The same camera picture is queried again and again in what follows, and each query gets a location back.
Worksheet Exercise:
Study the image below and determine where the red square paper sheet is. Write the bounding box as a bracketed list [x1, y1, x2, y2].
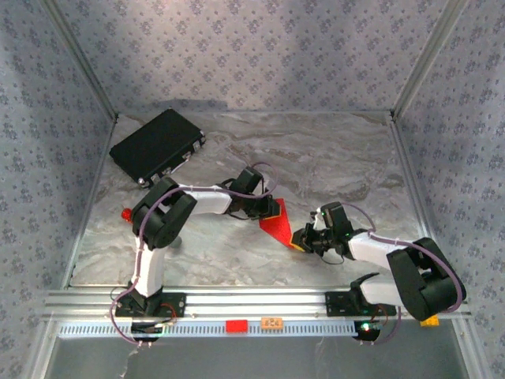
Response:
[258, 197, 294, 249]

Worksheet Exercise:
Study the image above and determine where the black briefcase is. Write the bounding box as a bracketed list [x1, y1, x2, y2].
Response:
[108, 108, 208, 190]

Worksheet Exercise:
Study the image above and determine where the red glitter microphone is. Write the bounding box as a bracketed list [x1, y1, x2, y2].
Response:
[120, 207, 184, 250]

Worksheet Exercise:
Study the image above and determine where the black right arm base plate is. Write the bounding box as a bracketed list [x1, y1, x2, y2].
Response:
[324, 291, 397, 317]

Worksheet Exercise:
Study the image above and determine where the long aluminium mounting rail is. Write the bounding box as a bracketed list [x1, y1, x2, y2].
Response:
[43, 287, 473, 320]

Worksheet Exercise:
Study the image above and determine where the aluminium frame bar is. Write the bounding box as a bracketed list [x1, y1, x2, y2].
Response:
[61, 116, 120, 289]
[390, 0, 470, 119]
[42, 0, 120, 122]
[452, 317, 494, 379]
[388, 116, 449, 287]
[27, 318, 60, 379]

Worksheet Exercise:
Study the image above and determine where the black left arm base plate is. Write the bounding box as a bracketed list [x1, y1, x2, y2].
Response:
[114, 291, 187, 319]

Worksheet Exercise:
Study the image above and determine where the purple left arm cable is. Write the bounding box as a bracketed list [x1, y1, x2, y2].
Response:
[109, 161, 279, 349]

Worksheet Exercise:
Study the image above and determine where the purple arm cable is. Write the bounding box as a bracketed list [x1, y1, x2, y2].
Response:
[341, 201, 465, 347]
[109, 161, 279, 349]

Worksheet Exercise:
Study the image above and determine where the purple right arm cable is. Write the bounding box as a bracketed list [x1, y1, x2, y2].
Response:
[341, 201, 465, 347]

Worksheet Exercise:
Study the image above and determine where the grey slotted cable duct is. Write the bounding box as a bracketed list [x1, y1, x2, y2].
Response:
[58, 320, 358, 338]

